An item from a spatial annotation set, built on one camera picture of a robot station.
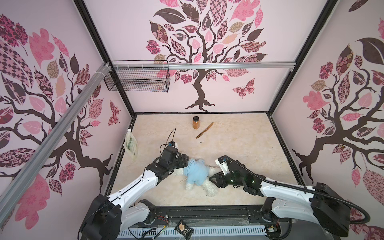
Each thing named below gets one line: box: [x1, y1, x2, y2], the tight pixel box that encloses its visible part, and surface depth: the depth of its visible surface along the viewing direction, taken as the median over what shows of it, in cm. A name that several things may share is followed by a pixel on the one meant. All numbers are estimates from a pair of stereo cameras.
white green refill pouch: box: [123, 129, 138, 160], surface depth 92 cm
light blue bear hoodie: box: [183, 158, 210, 187], surface depth 82 cm
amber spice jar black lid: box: [192, 116, 200, 130], surface depth 108 cm
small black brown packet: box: [174, 219, 194, 240], surface depth 71 cm
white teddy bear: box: [177, 158, 218, 198], surface depth 80 cm
